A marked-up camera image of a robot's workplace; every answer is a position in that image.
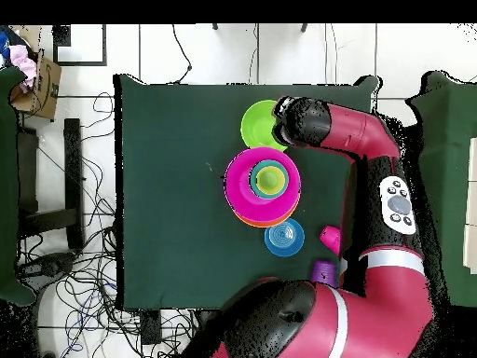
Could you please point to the large green plastic bowl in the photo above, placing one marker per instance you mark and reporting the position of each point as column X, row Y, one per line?
column 257, row 126

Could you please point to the yellow plastic cup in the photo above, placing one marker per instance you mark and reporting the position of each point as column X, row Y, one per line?
column 271, row 180

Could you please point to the light blue plastic bowl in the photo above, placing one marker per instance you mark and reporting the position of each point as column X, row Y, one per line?
column 253, row 186

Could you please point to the pink plastic bowl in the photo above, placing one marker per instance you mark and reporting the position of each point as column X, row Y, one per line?
column 238, row 194

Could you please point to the orange plastic bowl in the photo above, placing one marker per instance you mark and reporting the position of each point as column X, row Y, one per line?
column 261, row 224

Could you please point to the red plastic cup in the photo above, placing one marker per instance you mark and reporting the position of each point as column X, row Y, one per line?
column 331, row 238

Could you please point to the purple plastic cup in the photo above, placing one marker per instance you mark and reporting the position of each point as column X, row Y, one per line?
column 324, row 274

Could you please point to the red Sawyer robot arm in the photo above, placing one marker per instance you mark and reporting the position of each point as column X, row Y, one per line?
column 372, row 298

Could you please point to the dark green tablecloth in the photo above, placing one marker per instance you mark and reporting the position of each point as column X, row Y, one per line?
column 167, row 123

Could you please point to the green covered side table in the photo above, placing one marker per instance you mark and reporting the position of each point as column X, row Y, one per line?
column 7, row 186
column 454, row 167

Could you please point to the white panel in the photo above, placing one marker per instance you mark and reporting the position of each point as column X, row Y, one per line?
column 472, row 205

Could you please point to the cardboard box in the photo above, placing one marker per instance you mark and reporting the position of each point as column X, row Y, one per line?
column 44, row 93

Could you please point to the black power strip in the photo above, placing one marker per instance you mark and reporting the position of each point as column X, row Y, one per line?
column 151, row 328

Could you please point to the pink cloth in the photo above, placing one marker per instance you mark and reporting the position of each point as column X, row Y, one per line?
column 22, row 61

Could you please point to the black floor stand base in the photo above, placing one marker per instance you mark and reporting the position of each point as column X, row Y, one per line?
column 48, row 263

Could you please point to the blue fabric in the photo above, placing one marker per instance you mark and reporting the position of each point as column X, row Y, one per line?
column 3, row 41

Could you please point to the black square frame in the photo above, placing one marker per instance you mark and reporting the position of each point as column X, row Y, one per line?
column 80, row 63

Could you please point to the black leg frame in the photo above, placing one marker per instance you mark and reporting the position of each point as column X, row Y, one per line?
column 72, row 167

